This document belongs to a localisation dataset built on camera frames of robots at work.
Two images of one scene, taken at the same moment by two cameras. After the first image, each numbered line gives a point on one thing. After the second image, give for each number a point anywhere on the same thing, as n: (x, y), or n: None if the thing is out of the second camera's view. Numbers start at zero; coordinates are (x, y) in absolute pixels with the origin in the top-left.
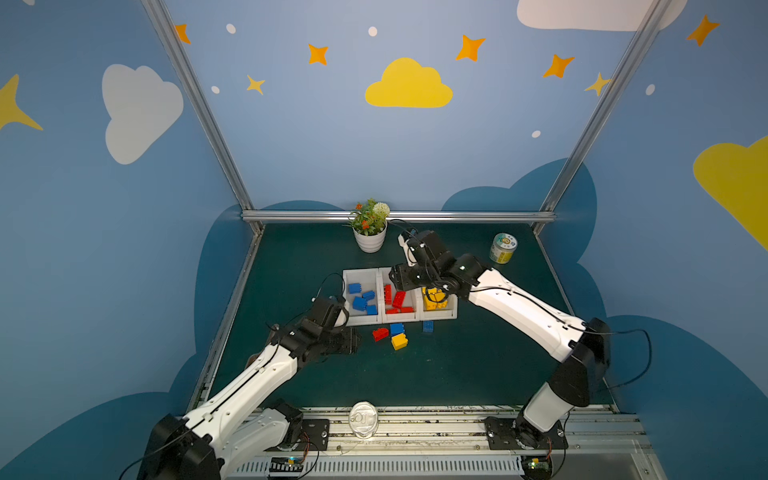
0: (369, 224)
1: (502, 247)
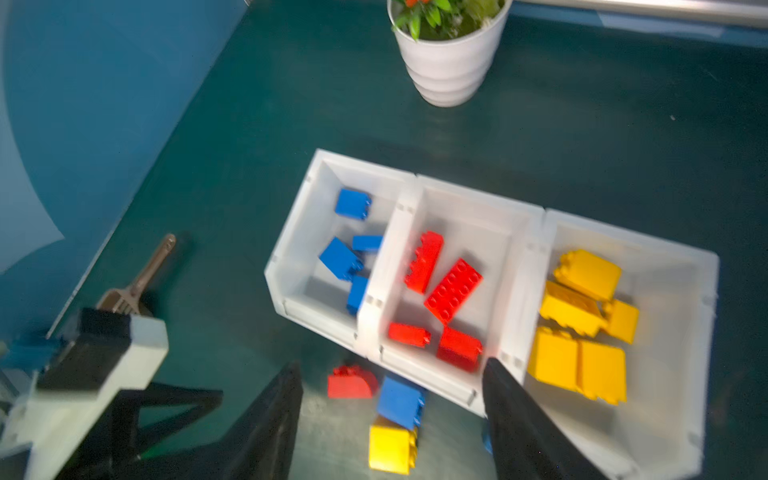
0: (449, 46)
1: None
